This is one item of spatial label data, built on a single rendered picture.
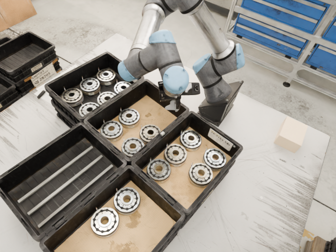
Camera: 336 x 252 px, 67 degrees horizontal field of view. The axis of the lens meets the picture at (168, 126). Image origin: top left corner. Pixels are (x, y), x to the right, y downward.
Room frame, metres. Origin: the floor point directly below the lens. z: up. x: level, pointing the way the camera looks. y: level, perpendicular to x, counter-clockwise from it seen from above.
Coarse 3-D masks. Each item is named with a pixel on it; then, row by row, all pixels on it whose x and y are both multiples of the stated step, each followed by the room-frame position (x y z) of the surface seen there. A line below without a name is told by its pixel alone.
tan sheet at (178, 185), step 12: (204, 144) 0.68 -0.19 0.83; (192, 156) 0.60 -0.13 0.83; (228, 156) 0.63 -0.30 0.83; (144, 168) 0.51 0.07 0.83; (180, 168) 0.53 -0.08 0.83; (168, 180) 0.47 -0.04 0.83; (180, 180) 0.47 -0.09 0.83; (168, 192) 0.41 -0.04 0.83; (180, 192) 0.42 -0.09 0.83; (192, 192) 0.43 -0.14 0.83
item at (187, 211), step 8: (192, 112) 0.78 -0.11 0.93; (216, 128) 0.70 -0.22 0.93; (160, 136) 0.62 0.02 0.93; (224, 136) 0.67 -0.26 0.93; (152, 144) 0.57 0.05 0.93; (240, 144) 0.64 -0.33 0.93; (144, 152) 0.54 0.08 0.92; (240, 152) 0.60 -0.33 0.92; (136, 160) 0.49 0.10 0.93; (232, 160) 0.55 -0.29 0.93; (136, 168) 0.45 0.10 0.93; (224, 168) 0.51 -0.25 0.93; (144, 176) 0.42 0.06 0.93; (216, 176) 0.47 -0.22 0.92; (208, 184) 0.43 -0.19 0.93; (176, 200) 0.35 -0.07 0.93; (184, 208) 0.32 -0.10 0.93; (192, 208) 0.33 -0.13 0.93
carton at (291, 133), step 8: (288, 120) 0.95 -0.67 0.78; (296, 120) 0.96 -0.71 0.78; (280, 128) 0.92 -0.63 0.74; (288, 128) 0.90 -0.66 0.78; (296, 128) 0.90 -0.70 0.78; (304, 128) 0.91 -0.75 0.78; (280, 136) 0.84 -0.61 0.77; (288, 136) 0.84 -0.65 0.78; (296, 136) 0.85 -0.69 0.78; (280, 144) 0.83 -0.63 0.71; (288, 144) 0.81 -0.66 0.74; (296, 144) 0.80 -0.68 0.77
